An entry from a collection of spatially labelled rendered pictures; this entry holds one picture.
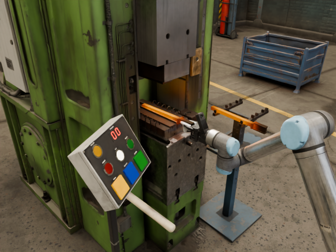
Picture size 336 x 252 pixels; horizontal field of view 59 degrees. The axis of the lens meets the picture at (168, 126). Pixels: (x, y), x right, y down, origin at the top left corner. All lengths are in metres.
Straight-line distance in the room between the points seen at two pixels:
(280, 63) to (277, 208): 3.08
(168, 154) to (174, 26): 0.69
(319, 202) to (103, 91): 1.05
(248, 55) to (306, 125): 4.53
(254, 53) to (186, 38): 3.99
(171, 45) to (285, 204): 1.82
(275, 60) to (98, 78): 4.20
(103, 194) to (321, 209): 0.81
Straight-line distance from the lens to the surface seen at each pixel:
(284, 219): 2.70
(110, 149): 1.27
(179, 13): 1.57
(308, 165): 1.19
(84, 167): 1.19
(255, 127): 1.87
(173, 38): 1.56
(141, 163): 1.40
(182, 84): 1.99
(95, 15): 1.43
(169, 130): 1.74
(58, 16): 1.77
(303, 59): 5.14
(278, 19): 10.39
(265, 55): 5.47
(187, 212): 2.32
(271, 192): 2.92
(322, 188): 1.20
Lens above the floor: 1.81
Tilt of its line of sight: 28 degrees down
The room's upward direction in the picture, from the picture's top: straight up
